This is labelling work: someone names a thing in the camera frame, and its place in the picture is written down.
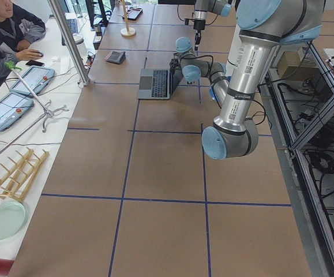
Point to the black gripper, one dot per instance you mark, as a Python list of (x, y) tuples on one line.
[(198, 25), (174, 65)]

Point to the grey laptop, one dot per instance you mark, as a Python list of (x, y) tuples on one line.
[(158, 84)]

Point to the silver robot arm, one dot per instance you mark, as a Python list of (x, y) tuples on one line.
[(199, 16), (262, 26)]

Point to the wooden stand with round base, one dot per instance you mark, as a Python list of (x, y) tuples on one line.
[(127, 31)]

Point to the grey folded cloth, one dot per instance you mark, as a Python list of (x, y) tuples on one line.
[(115, 57)]

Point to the black tray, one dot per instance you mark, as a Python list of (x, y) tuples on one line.
[(133, 14)]

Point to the metal banana hanger stand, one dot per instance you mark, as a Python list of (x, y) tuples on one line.
[(47, 112)]

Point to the upper teach pendant tablet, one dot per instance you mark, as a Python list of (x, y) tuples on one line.
[(37, 77)]

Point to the teach pendant tablet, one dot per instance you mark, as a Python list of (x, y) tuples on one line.
[(37, 77), (12, 107)]

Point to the black smartphone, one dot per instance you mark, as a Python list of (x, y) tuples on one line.
[(34, 63)]

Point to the lower teach pendant tablet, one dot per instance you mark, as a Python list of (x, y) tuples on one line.
[(12, 107)]

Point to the seated person in dark jacket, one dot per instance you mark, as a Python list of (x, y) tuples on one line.
[(18, 30)]

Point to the wooden dish rack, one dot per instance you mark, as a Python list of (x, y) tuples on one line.
[(18, 179)]

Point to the pale green plate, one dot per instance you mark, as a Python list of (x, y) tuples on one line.
[(12, 218)]

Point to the aluminium frame post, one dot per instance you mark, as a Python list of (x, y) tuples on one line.
[(69, 41)]

